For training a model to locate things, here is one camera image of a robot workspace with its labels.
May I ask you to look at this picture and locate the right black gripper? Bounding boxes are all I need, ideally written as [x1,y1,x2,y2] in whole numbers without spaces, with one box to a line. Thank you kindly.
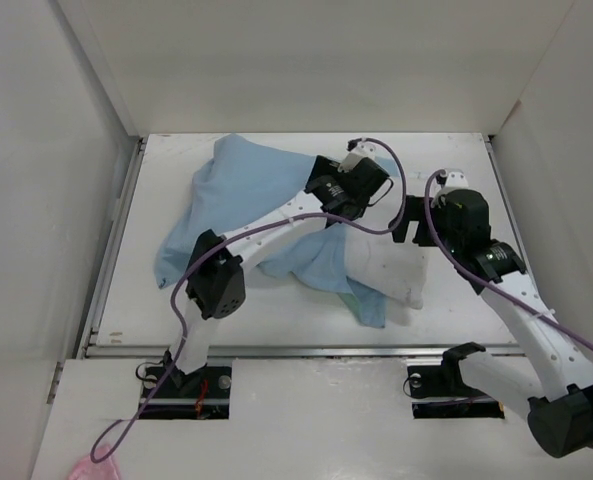
[386,195,461,256]

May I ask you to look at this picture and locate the white pillow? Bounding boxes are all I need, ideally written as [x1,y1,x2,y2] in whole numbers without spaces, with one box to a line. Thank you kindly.
[344,227,428,328]

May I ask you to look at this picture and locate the blue pillowcase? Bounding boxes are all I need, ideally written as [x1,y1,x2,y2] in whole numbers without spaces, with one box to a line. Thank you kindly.
[153,134,401,325]

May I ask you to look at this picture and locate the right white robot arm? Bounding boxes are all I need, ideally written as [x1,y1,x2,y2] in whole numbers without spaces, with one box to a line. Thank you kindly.
[393,187,593,458]

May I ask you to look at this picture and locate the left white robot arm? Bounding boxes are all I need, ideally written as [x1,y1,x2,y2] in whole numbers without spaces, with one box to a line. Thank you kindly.
[163,152,392,397]

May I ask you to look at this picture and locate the pink cloth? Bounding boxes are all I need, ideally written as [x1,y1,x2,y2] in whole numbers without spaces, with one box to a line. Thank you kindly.
[67,456,121,480]

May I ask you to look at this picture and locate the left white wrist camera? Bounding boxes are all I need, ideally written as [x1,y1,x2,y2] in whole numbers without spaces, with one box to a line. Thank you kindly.
[339,139,376,172]

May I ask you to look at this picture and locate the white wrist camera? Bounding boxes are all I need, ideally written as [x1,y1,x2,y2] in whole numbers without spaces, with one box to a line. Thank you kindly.
[339,139,376,172]
[436,169,469,190]

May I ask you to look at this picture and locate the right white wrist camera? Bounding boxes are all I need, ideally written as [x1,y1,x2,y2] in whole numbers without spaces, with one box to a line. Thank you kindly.
[436,169,469,190]

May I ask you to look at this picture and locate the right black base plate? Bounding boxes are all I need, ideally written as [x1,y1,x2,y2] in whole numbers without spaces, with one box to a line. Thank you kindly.
[403,364,505,420]

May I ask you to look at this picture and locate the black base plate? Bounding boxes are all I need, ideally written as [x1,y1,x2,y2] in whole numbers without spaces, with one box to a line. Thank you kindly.
[135,362,232,420]
[403,364,505,420]

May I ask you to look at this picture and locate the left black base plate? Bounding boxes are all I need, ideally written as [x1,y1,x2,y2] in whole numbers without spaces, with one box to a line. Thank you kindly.
[135,362,232,420]

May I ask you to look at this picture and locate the aluminium front rail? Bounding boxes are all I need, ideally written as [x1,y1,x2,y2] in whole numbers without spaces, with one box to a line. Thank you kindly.
[83,343,560,359]

